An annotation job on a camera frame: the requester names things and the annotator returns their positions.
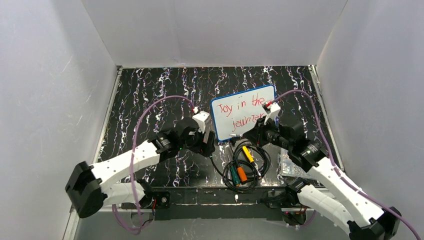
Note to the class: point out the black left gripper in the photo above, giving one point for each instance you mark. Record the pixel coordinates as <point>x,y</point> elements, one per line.
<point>208,143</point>

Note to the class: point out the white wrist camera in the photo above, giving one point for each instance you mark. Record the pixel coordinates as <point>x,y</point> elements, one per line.
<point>272,110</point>
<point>202,118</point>

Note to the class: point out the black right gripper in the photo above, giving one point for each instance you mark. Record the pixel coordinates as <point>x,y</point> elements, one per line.
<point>253,131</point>

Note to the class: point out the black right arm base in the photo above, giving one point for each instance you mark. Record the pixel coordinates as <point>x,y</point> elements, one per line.
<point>294,213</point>

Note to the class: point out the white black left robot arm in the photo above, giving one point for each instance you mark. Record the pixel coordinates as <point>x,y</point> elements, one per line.
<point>93,186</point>

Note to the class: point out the orange handled screwdriver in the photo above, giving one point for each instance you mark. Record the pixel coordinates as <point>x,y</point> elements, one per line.
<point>241,172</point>

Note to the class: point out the blue framed whiteboard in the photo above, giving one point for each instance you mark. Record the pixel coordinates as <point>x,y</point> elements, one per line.
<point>237,113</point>

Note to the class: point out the clear plastic screw box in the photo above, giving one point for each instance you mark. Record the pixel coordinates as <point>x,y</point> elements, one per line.
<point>289,169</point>

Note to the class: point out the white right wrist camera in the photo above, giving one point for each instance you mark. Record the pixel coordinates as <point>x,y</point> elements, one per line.
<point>272,110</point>

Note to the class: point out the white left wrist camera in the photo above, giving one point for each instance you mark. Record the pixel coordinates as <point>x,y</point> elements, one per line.
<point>202,118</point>

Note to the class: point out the green handled screwdriver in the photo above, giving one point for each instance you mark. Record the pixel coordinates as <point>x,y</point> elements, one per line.
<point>234,174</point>

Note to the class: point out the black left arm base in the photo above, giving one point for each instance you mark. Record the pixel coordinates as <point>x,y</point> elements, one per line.
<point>149,204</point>

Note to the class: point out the yellow handled screwdriver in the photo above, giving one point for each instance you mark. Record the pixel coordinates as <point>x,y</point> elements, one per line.
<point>249,157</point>

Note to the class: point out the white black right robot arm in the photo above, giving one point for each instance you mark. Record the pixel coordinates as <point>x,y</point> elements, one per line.
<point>347,208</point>

